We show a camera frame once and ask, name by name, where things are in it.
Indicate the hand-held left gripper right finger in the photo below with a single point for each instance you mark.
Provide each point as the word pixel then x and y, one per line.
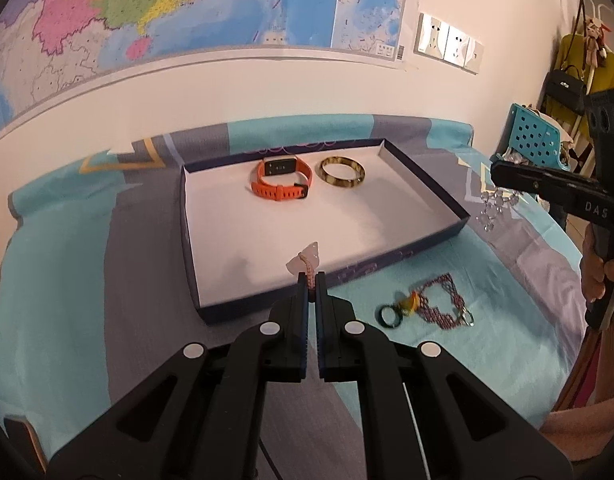
pixel 321 312

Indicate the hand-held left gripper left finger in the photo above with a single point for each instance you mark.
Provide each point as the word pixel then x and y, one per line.
pixel 303 312

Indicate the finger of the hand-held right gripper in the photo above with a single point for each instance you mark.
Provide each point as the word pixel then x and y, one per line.
pixel 522 177

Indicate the navy shallow box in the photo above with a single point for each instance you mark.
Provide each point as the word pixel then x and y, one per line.
pixel 287 220

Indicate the person's right hand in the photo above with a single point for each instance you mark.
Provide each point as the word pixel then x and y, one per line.
pixel 593 272

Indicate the blue perforated basket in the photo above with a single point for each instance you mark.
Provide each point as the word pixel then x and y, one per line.
pixel 537 135

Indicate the black handbag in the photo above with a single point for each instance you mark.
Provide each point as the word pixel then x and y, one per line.
pixel 564 87

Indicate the yellow garment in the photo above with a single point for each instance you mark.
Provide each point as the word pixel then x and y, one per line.
pixel 612 72

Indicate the small plush toy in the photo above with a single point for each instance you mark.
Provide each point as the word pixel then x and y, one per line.
pixel 597 40

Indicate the orange smart watch band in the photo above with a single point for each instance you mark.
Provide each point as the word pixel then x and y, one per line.
pixel 277 191

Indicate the tortoiseshell bangle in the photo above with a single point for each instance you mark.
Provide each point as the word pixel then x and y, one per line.
pixel 327 178

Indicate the white coat rack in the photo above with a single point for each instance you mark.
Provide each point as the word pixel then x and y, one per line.
pixel 594 2

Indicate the teal grey printed cloth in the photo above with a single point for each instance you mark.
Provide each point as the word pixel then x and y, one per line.
pixel 87 285

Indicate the person's beige clothing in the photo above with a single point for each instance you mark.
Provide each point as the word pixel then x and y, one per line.
pixel 587 430

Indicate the wall map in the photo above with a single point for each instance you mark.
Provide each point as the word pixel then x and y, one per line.
pixel 187 0

